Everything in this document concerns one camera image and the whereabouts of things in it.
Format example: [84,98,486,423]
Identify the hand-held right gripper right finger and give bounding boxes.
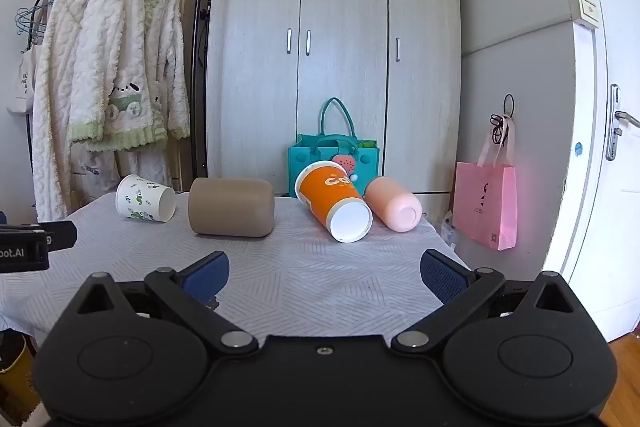
[390,249,595,355]

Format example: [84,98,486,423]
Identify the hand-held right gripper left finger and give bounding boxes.
[62,251,260,357]

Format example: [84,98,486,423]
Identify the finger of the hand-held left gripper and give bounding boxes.
[0,220,79,252]

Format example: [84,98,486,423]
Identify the orange paper cup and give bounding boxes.
[294,160,374,244]

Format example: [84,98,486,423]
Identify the beige cup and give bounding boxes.
[188,177,276,238]

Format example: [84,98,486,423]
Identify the white green-print paper cup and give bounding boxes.
[115,174,177,223]

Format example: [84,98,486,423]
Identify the pink cup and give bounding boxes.
[363,176,424,233]

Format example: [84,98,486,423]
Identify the clear plastic bag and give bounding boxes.
[439,208,459,250]

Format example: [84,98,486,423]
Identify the pink paper bag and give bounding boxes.
[452,114,519,252]

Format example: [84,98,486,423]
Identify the yellow container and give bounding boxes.
[0,331,42,424]

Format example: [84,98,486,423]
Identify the plain white fluffy robe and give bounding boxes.
[31,0,98,224]

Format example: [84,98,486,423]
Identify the teal tote bag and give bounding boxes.
[288,97,381,200]

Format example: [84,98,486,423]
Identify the white cloth tote bag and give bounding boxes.
[6,48,37,116]

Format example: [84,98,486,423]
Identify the white door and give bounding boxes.
[544,0,640,344]

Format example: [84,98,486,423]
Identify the white green-trim fluffy robe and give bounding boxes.
[69,0,192,154]

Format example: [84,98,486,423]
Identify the light wooden wardrobe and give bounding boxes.
[204,0,464,210]

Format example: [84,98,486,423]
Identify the black cord loops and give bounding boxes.
[489,94,517,146]

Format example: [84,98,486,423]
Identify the wire clothes hangers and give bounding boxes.
[14,6,50,46]

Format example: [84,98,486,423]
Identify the metal door handle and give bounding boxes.
[605,84,640,162]

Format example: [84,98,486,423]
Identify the beige wall switch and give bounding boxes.
[569,0,602,30]

